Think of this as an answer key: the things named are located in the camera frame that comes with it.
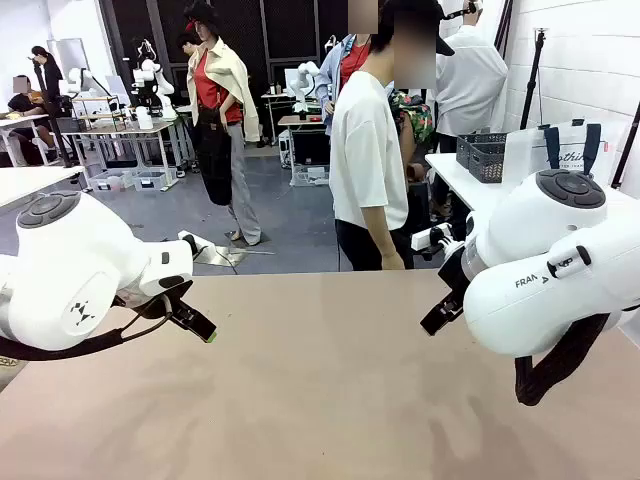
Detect white table with thin leg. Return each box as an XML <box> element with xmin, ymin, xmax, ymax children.
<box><xmin>0</xmin><ymin>164</ymin><xmax>86</xmax><ymax>209</ymax></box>

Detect black sleeved left arm cable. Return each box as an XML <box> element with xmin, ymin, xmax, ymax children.
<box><xmin>0</xmin><ymin>292</ymin><xmax>176</xmax><ymax>362</ymax></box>

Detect clear storage bin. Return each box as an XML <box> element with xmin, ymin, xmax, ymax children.
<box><xmin>87</xmin><ymin>168</ymin><xmax>139</xmax><ymax>194</ymax></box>
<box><xmin>133</xmin><ymin>169</ymin><xmax>179</xmax><ymax>192</ymax></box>
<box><xmin>289</xmin><ymin>163</ymin><xmax>331</xmax><ymax>188</ymax></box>

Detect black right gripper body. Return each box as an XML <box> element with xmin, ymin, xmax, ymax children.
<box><xmin>437</xmin><ymin>248</ymin><xmax>470</xmax><ymax>302</ymax></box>

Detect grey background work desk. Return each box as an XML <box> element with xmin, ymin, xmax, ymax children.
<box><xmin>64</xmin><ymin>117</ymin><xmax>189</xmax><ymax>191</ymax></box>

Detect white shopping bag blue handles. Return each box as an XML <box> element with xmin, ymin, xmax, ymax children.
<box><xmin>502</xmin><ymin>118</ymin><xmax>609</xmax><ymax>189</ymax></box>

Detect small brown background table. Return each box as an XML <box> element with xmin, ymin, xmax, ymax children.
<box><xmin>277</xmin><ymin>113</ymin><xmax>331</xmax><ymax>151</ymax></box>

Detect person in blue shirt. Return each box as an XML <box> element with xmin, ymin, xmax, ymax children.
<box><xmin>314</xmin><ymin>0</ymin><xmax>381</xmax><ymax>136</ymax></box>

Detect mannequin in red top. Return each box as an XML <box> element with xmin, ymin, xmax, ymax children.
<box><xmin>182</xmin><ymin>0</ymin><xmax>264</xmax><ymax>247</ymax></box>

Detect metal floor plate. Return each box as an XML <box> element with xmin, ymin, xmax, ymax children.
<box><xmin>192</xmin><ymin>247</ymin><xmax>276</xmax><ymax>266</ymax></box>

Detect white power strip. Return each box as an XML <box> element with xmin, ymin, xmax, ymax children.
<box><xmin>410</xmin><ymin>227</ymin><xmax>454</xmax><ymax>251</ymax></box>

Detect black slanted pole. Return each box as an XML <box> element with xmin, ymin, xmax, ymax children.
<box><xmin>609</xmin><ymin>102</ymin><xmax>640</xmax><ymax>190</ymax></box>

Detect standing woman in black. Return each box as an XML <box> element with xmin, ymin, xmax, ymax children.
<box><xmin>29</xmin><ymin>45</ymin><xmax>66</xmax><ymax>101</ymax></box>

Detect seated person in black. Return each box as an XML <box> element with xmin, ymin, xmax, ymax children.
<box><xmin>7</xmin><ymin>74</ymin><xmax>51</xmax><ymax>151</ymax></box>

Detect person in white T-shirt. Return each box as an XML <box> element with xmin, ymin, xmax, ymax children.
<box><xmin>327</xmin><ymin>0</ymin><xmax>456</xmax><ymax>272</ymax></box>

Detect black sleeved arm cable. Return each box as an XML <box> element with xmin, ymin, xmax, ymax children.
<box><xmin>514</xmin><ymin>312</ymin><xmax>612</xmax><ymax>407</ymax></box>
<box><xmin>0</xmin><ymin>292</ymin><xmax>176</xmax><ymax>362</ymax></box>

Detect person's right forearm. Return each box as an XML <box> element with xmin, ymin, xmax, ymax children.
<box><xmin>360</xmin><ymin>202</ymin><xmax>401</xmax><ymax>260</ymax></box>

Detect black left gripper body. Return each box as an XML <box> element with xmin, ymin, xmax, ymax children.
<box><xmin>115</xmin><ymin>280</ymin><xmax>194</xmax><ymax>318</ymax></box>

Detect black sleeved right arm cable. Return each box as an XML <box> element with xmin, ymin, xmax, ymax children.
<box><xmin>514</xmin><ymin>312</ymin><xmax>612</xmax><ymax>407</ymax></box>

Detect floral patterned garment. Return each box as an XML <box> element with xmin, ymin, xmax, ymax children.
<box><xmin>389</xmin><ymin>89</ymin><xmax>435</xmax><ymax>171</ymax></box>

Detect white side table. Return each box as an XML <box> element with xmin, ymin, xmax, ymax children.
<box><xmin>424</xmin><ymin>152</ymin><xmax>640</xmax><ymax>216</ymax></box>

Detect black tripod stand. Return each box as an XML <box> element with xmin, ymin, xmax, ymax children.
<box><xmin>519</xmin><ymin>27</ymin><xmax>551</xmax><ymax>131</ymax></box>

